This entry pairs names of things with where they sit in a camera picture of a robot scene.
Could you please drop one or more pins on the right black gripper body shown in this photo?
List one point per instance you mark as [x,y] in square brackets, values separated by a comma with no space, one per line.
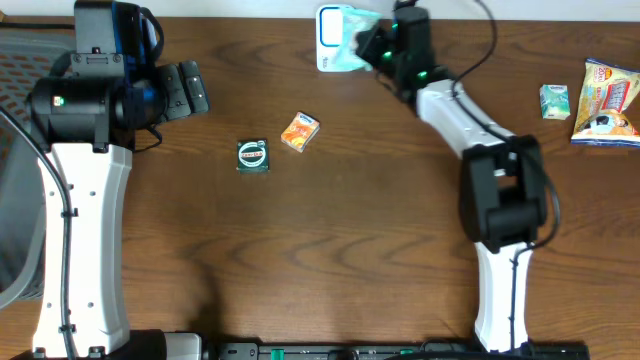
[381,48]

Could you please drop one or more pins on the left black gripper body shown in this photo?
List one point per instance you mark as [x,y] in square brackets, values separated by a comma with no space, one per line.
[174,95]

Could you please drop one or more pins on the mint green wet wipes pack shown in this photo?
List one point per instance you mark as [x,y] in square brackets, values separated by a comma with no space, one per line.
[354,22]

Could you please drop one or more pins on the green Zam-Buk box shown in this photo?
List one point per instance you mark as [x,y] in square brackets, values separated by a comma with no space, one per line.
[253,156]

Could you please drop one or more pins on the orange Kleenex tissue pack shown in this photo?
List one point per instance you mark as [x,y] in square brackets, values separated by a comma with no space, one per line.
[300,131]

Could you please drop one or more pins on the teal Kleenex tissue pack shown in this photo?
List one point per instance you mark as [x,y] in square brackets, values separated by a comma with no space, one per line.
[554,102]

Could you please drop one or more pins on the cream yellow snack bag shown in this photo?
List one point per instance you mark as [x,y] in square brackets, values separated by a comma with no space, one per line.
[606,93]

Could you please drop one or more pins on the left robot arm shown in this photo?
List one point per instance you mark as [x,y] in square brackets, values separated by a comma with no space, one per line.
[87,121]

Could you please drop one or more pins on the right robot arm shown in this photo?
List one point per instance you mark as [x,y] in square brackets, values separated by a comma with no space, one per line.
[502,186]

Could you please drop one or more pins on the white barcode scanner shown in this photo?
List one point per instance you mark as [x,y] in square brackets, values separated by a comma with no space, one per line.
[329,36]

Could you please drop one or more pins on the grey plastic shopping basket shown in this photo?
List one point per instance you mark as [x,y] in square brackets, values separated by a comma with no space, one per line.
[26,56]

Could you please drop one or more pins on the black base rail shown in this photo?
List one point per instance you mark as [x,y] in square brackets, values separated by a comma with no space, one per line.
[380,351]

